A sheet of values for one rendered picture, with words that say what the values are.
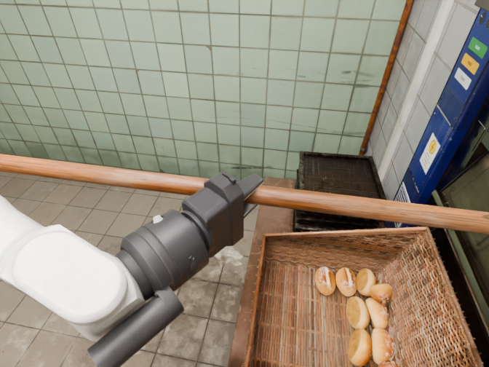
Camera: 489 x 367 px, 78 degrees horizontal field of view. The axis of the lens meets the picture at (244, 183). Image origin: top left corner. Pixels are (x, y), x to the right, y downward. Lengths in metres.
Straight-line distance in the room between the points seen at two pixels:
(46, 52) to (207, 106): 0.99
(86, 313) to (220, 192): 0.19
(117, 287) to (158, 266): 0.05
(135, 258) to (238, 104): 1.54
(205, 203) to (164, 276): 0.10
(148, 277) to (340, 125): 1.62
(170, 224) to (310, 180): 0.80
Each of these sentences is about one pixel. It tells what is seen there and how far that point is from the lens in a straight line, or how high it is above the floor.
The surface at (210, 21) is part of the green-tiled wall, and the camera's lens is 1.71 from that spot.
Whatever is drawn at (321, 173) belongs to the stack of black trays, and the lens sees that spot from 1.15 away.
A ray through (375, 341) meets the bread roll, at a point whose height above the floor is 0.65.
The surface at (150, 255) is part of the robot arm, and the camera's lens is 0.35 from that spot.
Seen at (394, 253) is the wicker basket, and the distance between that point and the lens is 1.07.
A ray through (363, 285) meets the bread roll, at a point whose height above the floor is 0.64.
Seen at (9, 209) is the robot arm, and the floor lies 1.26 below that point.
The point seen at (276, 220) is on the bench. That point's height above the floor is 0.58.
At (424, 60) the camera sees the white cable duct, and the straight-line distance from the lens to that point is 1.31.
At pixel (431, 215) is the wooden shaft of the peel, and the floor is 1.21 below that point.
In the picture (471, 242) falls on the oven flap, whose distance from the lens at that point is 0.86.
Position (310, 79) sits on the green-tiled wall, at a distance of 1.72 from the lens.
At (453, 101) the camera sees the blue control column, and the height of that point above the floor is 1.14.
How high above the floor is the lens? 1.51
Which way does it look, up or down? 41 degrees down
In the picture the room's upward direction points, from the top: straight up
